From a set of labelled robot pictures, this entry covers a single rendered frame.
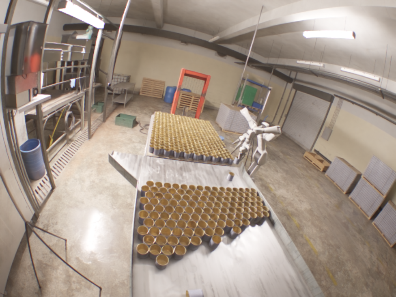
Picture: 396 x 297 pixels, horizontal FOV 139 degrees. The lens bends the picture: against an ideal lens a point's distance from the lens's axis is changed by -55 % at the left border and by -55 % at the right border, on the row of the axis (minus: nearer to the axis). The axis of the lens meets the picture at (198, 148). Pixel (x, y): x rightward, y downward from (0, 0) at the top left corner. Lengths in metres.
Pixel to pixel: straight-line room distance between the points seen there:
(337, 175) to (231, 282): 7.37
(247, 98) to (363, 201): 8.69
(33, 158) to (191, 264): 2.86
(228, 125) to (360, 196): 6.58
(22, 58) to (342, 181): 9.02
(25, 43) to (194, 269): 2.21
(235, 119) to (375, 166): 6.35
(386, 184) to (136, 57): 13.76
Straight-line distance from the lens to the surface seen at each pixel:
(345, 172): 7.89
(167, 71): 10.60
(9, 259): 2.43
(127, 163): 1.66
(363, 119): 9.80
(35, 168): 3.31
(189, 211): 1.25
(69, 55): 3.69
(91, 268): 2.21
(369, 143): 9.44
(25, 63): 1.85
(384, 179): 7.49
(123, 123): 5.28
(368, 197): 7.65
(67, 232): 2.51
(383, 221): 7.62
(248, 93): 10.78
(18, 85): 1.94
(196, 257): 1.09
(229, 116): 6.91
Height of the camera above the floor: 2.03
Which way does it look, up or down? 25 degrees down
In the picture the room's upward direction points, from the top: 17 degrees clockwise
